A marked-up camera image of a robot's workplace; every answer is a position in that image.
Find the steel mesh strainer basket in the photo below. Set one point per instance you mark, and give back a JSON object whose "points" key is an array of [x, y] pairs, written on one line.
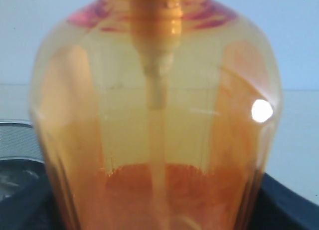
{"points": [[19, 141]]}

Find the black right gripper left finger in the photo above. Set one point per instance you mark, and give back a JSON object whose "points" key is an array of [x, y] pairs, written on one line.
{"points": [[25, 196]]}

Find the orange pump soap bottle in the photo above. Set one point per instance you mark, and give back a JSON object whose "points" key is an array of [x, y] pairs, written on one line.
{"points": [[155, 115]]}

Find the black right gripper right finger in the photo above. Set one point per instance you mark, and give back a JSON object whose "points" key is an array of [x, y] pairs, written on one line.
{"points": [[279, 208]]}

